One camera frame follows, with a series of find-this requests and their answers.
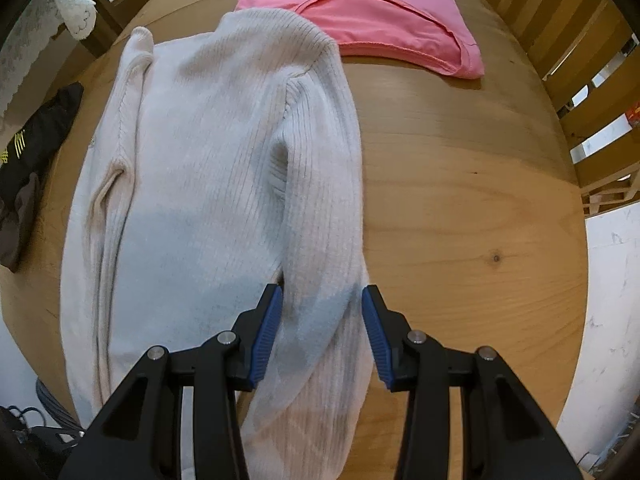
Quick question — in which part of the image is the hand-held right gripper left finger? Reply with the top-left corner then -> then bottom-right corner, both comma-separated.
60,284 -> 284,480

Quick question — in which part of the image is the black garment with yellow print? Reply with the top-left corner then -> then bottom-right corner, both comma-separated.
0,82 -> 85,202

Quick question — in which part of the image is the wooden side table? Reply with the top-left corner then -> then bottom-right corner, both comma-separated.
79,0 -> 132,57

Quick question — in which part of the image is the wooden slat fence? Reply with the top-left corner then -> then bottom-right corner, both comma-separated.
444,0 -> 640,218

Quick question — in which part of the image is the black cable bundle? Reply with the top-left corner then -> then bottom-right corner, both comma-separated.
0,377 -> 87,480

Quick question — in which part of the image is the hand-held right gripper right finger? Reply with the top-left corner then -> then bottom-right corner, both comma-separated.
360,284 -> 583,480

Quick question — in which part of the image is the folded pink garment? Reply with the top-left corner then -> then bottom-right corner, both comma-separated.
235,0 -> 487,81

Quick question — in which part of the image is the white ribbed knit sweater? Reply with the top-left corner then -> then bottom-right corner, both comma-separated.
60,10 -> 374,480

